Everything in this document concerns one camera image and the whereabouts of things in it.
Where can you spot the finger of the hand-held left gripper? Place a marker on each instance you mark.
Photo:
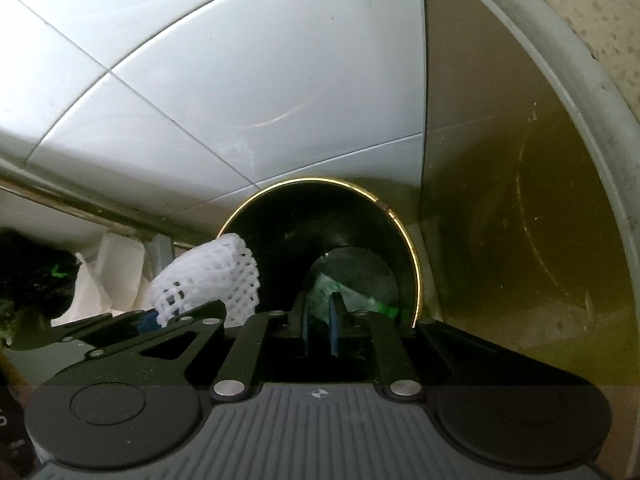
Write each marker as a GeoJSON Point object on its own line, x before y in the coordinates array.
{"type": "Point", "coordinates": [146, 322]}
{"type": "Point", "coordinates": [190, 317]}

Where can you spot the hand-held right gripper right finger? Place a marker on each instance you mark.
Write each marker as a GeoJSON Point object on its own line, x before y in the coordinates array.
{"type": "Point", "coordinates": [334, 332]}

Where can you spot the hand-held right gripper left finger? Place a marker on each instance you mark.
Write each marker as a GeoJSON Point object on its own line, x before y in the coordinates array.
{"type": "Point", "coordinates": [306, 332]}

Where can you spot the white foam net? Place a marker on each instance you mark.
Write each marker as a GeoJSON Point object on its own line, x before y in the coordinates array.
{"type": "Point", "coordinates": [210, 275]}

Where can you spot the green plastic wrapper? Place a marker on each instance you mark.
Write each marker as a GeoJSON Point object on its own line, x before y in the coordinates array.
{"type": "Point", "coordinates": [370, 290]}

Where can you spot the black waste bin gold rim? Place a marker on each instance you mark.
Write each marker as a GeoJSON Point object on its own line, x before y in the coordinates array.
{"type": "Point", "coordinates": [280, 240]}

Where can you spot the white plastic bag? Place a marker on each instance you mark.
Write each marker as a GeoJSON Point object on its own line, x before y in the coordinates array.
{"type": "Point", "coordinates": [117, 265]}

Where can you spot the black plastic bag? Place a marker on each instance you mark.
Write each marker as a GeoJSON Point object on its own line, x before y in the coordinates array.
{"type": "Point", "coordinates": [30, 280]}

